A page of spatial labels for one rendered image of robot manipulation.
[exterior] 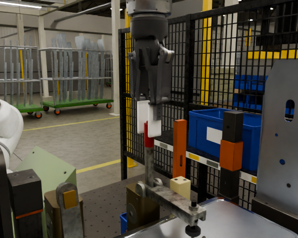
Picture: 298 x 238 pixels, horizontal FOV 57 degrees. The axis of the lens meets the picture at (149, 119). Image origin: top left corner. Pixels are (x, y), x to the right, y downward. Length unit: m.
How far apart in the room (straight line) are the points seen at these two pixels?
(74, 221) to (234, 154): 0.46
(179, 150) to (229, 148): 0.19
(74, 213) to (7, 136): 0.63
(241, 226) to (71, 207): 0.35
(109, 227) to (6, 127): 0.55
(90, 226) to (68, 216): 0.63
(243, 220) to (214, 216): 0.06
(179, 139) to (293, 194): 0.28
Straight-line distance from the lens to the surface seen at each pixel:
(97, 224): 1.20
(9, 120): 1.13
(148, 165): 0.60
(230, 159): 0.82
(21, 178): 0.58
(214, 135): 0.93
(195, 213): 0.52
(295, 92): 0.67
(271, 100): 0.69
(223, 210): 0.69
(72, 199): 0.55
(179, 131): 0.65
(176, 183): 0.65
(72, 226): 0.57
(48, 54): 13.07
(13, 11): 12.25
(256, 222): 0.66
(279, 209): 0.73
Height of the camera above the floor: 1.33
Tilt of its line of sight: 11 degrees down
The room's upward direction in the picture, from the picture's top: straight up
